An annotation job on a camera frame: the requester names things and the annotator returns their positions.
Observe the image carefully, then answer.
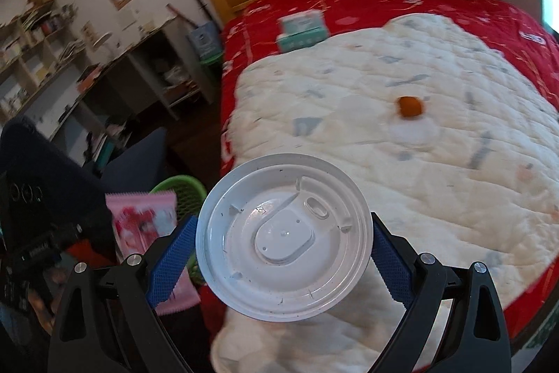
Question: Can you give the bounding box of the white plastic cup lid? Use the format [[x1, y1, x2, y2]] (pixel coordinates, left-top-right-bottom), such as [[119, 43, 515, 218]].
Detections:
[[195, 153, 373, 323]]

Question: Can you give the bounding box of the red patterned bed duvet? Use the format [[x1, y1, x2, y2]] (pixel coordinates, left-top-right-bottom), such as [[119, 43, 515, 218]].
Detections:
[[221, 0, 558, 343]]

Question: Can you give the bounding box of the white quilted blanket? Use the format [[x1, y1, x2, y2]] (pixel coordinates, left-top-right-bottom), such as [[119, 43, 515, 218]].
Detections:
[[209, 12, 559, 373]]

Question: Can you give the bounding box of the white desk shelf unit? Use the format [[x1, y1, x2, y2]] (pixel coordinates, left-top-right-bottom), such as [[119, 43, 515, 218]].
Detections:
[[49, 17, 215, 165]]

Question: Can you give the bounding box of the small orange wrapper scrap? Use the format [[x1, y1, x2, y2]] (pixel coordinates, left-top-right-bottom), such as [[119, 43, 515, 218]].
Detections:
[[396, 96, 424, 118]]

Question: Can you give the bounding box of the blue paper bag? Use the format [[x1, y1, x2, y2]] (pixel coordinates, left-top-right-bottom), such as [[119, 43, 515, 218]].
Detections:
[[189, 22, 223, 60]]

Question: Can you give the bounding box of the blue office chair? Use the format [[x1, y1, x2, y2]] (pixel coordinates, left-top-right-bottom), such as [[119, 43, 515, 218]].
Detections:
[[1, 116, 166, 234]]

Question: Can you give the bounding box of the teal tissue box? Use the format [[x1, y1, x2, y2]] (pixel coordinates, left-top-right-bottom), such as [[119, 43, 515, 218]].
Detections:
[[276, 27, 330, 53]]

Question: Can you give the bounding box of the green plastic stool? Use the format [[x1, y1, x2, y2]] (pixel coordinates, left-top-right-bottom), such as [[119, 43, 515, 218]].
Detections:
[[200, 52, 224, 100]]

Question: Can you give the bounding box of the green mesh trash basket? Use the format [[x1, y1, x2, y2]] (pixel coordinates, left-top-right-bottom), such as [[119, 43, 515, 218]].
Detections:
[[151, 175, 206, 288]]

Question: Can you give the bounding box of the wall bookshelf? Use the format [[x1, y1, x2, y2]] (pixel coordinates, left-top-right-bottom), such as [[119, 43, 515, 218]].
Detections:
[[1, 0, 91, 124]]

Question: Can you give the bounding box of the pink snack wrapper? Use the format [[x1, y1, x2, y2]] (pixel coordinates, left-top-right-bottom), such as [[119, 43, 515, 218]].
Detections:
[[105, 191, 200, 316]]

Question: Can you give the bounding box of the white tissue pack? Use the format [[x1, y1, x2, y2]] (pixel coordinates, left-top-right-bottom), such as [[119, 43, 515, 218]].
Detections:
[[278, 9, 324, 35]]

